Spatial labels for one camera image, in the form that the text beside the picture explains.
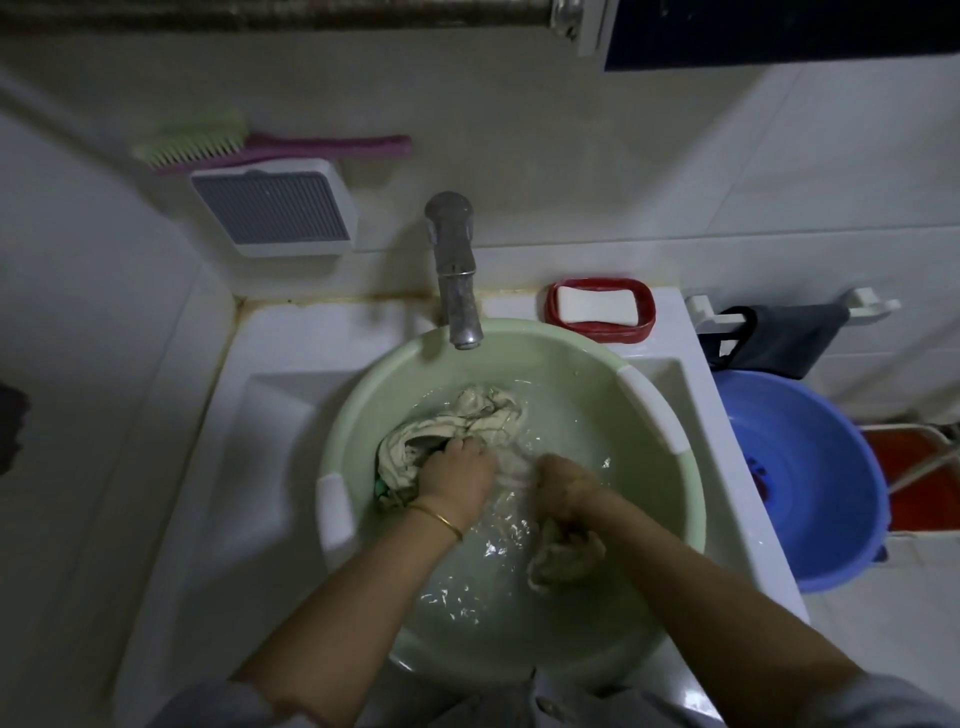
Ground person's right hand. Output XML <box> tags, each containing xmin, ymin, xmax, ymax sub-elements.
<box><xmin>533</xmin><ymin>453</ymin><xmax>613</xmax><ymax>538</ymax></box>

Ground person's left hand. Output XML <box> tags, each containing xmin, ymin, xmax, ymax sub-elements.
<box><xmin>404</xmin><ymin>437</ymin><xmax>498</xmax><ymax>538</ymax></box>

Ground cream leaf-patterned clothes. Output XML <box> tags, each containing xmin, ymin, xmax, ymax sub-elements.
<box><xmin>372</xmin><ymin>384</ymin><xmax>609</xmax><ymax>596</ymax></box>

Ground light green plastic basin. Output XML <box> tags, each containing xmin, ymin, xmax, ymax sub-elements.
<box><xmin>314</xmin><ymin>318</ymin><xmax>708</xmax><ymax>695</ymax></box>

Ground white soap bar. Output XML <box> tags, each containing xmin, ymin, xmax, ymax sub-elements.
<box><xmin>554</xmin><ymin>286</ymin><xmax>639</xmax><ymax>327</ymax></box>

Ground red soap dish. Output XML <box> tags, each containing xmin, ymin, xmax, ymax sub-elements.
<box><xmin>543</xmin><ymin>277</ymin><xmax>658</xmax><ymax>346</ymax></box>

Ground metal faucet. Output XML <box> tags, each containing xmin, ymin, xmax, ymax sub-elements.
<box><xmin>423</xmin><ymin>191</ymin><xmax>484</xmax><ymax>352</ymax></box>

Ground person's left forearm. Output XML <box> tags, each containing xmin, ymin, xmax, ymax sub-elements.
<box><xmin>228</xmin><ymin>506</ymin><xmax>466</xmax><ymax>728</ymax></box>

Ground person's right forearm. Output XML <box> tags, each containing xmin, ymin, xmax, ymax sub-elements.
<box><xmin>577</xmin><ymin>491</ymin><xmax>864</xmax><ymax>728</ymax></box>

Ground person's grey patterned shirt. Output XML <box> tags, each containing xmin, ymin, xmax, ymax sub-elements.
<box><xmin>149</xmin><ymin>667</ymin><xmax>960</xmax><ymax>728</ymax></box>

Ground gold bangle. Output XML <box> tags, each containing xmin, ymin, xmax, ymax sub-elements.
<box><xmin>404</xmin><ymin>503</ymin><xmax>465</xmax><ymax>543</ymax></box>

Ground white ceramic sink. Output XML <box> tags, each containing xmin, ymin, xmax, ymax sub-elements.
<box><xmin>110</xmin><ymin>288</ymin><xmax>811</xmax><ymax>728</ymax></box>

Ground blue plastic basin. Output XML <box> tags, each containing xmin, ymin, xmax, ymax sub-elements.
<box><xmin>712</xmin><ymin>369</ymin><xmax>892</xmax><ymax>595</ymax></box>

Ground dark grey cloth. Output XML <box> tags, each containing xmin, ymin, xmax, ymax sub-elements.
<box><xmin>701</xmin><ymin>304</ymin><xmax>849</xmax><ymax>382</ymax></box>

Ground red bucket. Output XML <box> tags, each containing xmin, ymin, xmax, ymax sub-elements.
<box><xmin>860</xmin><ymin>423</ymin><xmax>960</xmax><ymax>534</ymax></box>

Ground green and pink scrub brush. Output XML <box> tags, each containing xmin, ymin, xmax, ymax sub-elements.
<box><xmin>132</xmin><ymin>112</ymin><xmax>414</xmax><ymax>175</ymax></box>

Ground dark purple towel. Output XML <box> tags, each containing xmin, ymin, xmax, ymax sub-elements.
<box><xmin>0</xmin><ymin>382</ymin><xmax>31</xmax><ymax>478</ymax></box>

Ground rusty metal towel bar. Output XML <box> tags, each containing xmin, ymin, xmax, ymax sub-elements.
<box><xmin>0</xmin><ymin>0</ymin><xmax>585</xmax><ymax>43</ymax></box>

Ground white wall box grey ribbed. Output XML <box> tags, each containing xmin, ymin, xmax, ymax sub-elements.
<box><xmin>188</xmin><ymin>158</ymin><xmax>361</xmax><ymax>259</ymax></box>

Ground white wall towel rack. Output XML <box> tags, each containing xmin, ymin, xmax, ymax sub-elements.
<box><xmin>683</xmin><ymin>286</ymin><xmax>903</xmax><ymax>331</ymax></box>

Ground white wall cabinet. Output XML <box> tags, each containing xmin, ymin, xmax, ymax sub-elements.
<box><xmin>575</xmin><ymin>0</ymin><xmax>960</xmax><ymax>73</ymax></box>

